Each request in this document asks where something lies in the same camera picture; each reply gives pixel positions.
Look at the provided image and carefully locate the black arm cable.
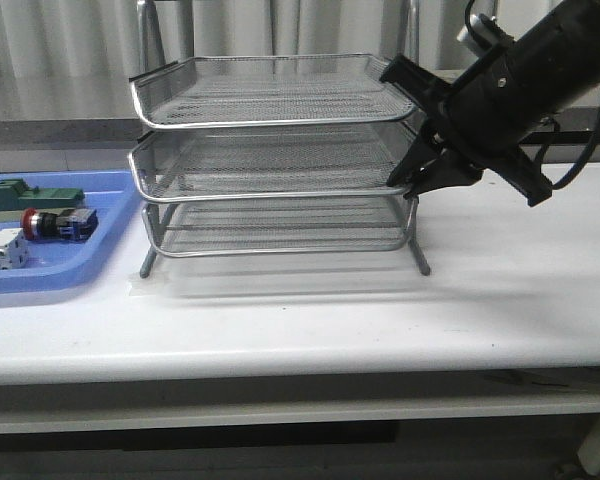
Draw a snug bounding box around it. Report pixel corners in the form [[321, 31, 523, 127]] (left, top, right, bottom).
[[533, 79, 600, 191]]

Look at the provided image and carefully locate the white circuit breaker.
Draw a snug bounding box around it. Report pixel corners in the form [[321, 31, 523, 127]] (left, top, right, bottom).
[[0, 228, 29, 270]]

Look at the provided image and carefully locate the green terminal block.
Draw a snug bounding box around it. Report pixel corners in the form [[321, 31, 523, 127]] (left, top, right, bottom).
[[0, 178, 86, 211]]

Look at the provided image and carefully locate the silver mesh tray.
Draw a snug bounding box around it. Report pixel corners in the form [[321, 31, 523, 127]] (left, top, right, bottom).
[[142, 196, 417, 258], [128, 122, 414, 203], [130, 53, 416, 130]]

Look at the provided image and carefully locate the silver metal rack frame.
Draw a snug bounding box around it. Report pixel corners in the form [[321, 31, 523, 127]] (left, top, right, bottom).
[[137, 1, 430, 275]]

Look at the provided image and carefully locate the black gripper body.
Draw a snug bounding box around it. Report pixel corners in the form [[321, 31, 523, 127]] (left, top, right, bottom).
[[380, 49, 552, 207]]

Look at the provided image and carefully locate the blue plastic tray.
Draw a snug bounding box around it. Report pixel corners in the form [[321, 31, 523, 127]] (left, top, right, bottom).
[[0, 170, 140, 294]]

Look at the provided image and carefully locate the dark grey back counter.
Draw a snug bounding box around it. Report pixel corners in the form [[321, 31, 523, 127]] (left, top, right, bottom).
[[0, 67, 600, 149]]

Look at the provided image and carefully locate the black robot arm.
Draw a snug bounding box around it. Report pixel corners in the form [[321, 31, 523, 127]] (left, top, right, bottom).
[[380, 1, 600, 206]]

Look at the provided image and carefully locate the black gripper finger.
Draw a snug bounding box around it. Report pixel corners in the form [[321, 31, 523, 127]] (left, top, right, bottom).
[[386, 133, 443, 186], [404, 157, 482, 199]]

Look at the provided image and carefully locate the red emergency stop button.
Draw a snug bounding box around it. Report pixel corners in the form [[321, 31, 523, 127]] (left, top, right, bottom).
[[20, 208, 99, 242]]

